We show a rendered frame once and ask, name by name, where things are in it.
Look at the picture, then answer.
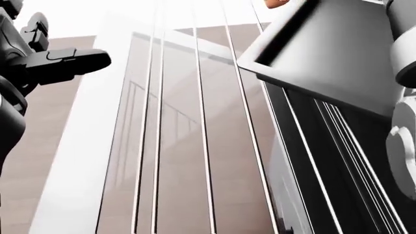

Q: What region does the white oven door with glass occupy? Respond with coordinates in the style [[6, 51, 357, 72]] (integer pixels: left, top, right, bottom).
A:
[[28, 0, 295, 234]]

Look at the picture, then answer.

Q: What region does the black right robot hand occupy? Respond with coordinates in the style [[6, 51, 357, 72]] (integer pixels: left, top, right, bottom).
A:
[[237, 0, 405, 119]]

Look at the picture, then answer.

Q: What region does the oven with dark interior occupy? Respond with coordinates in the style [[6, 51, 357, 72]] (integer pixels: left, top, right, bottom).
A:
[[259, 79, 412, 234]]

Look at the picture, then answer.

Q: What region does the orange sweet potato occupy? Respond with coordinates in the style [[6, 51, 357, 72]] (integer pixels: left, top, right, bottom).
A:
[[264, 0, 291, 10]]

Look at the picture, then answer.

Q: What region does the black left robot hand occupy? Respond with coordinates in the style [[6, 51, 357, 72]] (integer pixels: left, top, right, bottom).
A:
[[0, 0, 112, 92]]

